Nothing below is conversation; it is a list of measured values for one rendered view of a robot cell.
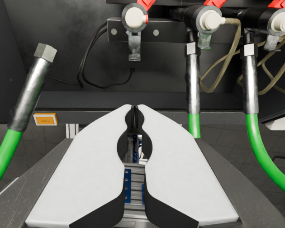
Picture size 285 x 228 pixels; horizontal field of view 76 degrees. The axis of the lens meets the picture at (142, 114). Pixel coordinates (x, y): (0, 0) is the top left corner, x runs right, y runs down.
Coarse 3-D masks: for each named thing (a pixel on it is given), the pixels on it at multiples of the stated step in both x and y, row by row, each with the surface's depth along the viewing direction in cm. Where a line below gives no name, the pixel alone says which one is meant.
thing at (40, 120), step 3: (36, 117) 45; (39, 117) 45; (42, 117) 45; (45, 117) 45; (48, 117) 45; (51, 117) 45; (39, 120) 45; (42, 120) 45; (45, 120) 45; (48, 120) 45; (51, 120) 45; (39, 123) 46; (42, 123) 46; (45, 123) 46; (48, 123) 46; (51, 123) 46; (54, 123) 46; (57, 123) 47
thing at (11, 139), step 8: (8, 136) 18; (16, 136) 19; (8, 144) 18; (16, 144) 19; (0, 152) 18; (8, 152) 18; (0, 160) 18; (8, 160) 18; (0, 168) 18; (0, 176) 18
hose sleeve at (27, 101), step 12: (36, 60) 19; (36, 72) 19; (48, 72) 20; (24, 84) 19; (36, 84) 19; (24, 96) 19; (36, 96) 19; (24, 108) 19; (12, 120) 18; (24, 120) 19
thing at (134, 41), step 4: (128, 32) 20; (140, 32) 20; (128, 36) 20; (132, 36) 20; (136, 36) 20; (140, 36) 20; (128, 40) 21; (132, 40) 21; (136, 40) 21; (140, 40) 21; (128, 44) 21; (132, 44) 21; (136, 44) 21; (140, 44) 21; (128, 48) 21; (132, 48) 21; (136, 48) 21; (140, 48) 21; (128, 52) 21; (132, 52) 21; (136, 52) 21; (140, 52) 22; (128, 56) 22
